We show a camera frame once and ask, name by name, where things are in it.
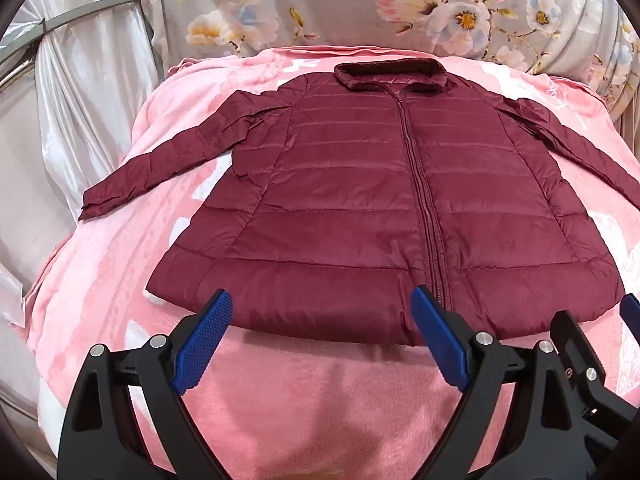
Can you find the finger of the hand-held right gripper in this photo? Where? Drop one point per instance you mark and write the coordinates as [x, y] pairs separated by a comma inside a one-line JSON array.
[[567, 335], [631, 312]]

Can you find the white satin curtain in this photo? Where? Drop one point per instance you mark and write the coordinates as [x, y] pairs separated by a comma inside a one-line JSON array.
[[85, 110]]

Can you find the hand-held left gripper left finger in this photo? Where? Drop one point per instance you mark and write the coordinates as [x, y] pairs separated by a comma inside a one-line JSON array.
[[202, 340]]

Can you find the pink printed blanket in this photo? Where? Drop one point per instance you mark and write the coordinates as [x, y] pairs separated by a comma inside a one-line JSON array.
[[280, 390]]

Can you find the chrome metal rail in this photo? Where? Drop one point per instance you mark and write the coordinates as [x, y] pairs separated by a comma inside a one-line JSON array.
[[17, 67]]

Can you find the maroon quilted down jacket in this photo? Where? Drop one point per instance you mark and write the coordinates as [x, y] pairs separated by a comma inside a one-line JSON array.
[[350, 200]]

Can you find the grey floral bed sheet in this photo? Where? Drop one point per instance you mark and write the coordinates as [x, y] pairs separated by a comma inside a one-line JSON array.
[[350, 5]]

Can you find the grey metal bar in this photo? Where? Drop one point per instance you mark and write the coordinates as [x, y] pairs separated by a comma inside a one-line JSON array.
[[90, 10]]

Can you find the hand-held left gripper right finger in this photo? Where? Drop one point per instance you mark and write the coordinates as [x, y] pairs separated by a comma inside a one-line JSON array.
[[440, 340]]

